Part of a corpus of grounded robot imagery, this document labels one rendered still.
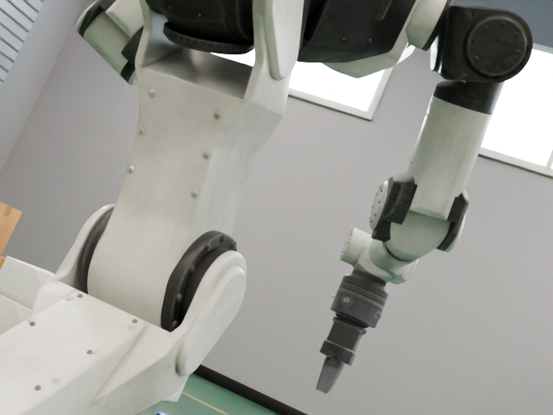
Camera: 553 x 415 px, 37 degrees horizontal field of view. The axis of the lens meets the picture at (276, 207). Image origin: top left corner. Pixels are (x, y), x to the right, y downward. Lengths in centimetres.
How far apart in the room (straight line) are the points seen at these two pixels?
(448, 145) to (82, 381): 61
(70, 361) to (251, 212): 613
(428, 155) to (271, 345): 554
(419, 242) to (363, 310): 25
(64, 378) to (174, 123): 30
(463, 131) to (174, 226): 46
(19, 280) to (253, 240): 308
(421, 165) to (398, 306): 531
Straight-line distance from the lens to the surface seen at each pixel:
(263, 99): 93
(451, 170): 121
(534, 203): 660
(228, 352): 680
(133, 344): 92
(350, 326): 148
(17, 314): 414
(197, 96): 93
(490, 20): 114
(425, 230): 126
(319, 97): 710
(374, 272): 150
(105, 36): 137
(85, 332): 91
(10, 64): 778
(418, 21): 118
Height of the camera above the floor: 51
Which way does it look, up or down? 8 degrees up
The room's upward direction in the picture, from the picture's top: 24 degrees clockwise
